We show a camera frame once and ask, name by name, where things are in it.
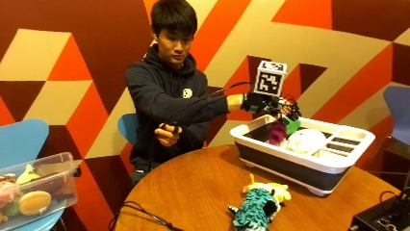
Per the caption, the yellow soft toy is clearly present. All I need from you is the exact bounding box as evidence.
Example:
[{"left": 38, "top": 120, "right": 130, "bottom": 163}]
[{"left": 242, "top": 173, "right": 291, "bottom": 204}]

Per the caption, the yellow-green pointed toy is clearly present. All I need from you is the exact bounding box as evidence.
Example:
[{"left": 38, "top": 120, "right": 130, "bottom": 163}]
[{"left": 16, "top": 164, "right": 42, "bottom": 186}]

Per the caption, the white cube with black markers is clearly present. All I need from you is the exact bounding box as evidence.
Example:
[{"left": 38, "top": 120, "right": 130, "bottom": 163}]
[{"left": 252, "top": 60, "right": 288, "bottom": 97}]

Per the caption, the black glove cable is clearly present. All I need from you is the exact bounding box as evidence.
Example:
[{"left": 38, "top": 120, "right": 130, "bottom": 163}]
[{"left": 146, "top": 81, "right": 254, "bottom": 167}]

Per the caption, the the person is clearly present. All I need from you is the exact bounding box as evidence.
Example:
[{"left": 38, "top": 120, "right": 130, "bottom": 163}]
[{"left": 123, "top": 0, "right": 246, "bottom": 188}]

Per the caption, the white and grey dish tub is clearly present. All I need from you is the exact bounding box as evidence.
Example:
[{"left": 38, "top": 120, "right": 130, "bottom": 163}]
[{"left": 227, "top": 114, "right": 376, "bottom": 197}]

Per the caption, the black cable on table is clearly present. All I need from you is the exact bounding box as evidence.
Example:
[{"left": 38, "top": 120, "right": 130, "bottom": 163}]
[{"left": 107, "top": 200, "right": 186, "bottom": 231}]

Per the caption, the magenta toy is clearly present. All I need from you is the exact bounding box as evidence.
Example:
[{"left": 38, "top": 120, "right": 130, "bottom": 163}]
[{"left": 266, "top": 123, "right": 288, "bottom": 146}]

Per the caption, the black electronic device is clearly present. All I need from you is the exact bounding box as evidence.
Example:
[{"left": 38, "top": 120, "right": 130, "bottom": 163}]
[{"left": 347, "top": 187, "right": 410, "bottom": 231}]

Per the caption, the light blue chair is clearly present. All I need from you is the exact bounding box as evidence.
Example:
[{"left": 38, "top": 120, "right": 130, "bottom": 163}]
[{"left": 0, "top": 118, "right": 66, "bottom": 231}]

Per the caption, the clear plastic storage box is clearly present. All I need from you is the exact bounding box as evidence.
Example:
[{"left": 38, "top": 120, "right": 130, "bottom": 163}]
[{"left": 0, "top": 151, "right": 83, "bottom": 231}]

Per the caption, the pink soft toy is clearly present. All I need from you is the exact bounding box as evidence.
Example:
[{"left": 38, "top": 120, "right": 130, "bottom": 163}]
[{"left": 0, "top": 181, "right": 21, "bottom": 210}]

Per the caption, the yellow round bun toy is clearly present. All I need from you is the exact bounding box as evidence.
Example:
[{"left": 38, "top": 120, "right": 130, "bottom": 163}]
[{"left": 17, "top": 190, "right": 53, "bottom": 217}]

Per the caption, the lavender blue chair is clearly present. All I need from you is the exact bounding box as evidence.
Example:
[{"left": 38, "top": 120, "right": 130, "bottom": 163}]
[{"left": 366, "top": 85, "right": 410, "bottom": 191}]

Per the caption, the green round toy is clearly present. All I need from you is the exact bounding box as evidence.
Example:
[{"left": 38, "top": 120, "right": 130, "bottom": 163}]
[{"left": 1, "top": 200, "right": 21, "bottom": 218}]

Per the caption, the thin black device cable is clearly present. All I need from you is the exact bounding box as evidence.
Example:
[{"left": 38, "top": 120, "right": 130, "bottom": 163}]
[{"left": 378, "top": 190, "right": 402, "bottom": 204}]

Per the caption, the teal furry soft toy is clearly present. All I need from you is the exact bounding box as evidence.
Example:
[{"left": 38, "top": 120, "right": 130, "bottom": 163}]
[{"left": 226, "top": 187, "right": 282, "bottom": 231}]

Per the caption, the brown toy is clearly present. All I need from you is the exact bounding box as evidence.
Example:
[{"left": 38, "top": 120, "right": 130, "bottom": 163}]
[{"left": 35, "top": 171, "right": 77, "bottom": 197}]

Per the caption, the white round soft toy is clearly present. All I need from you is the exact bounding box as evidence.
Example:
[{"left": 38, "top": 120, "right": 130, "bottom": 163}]
[{"left": 286, "top": 128, "right": 327, "bottom": 155}]

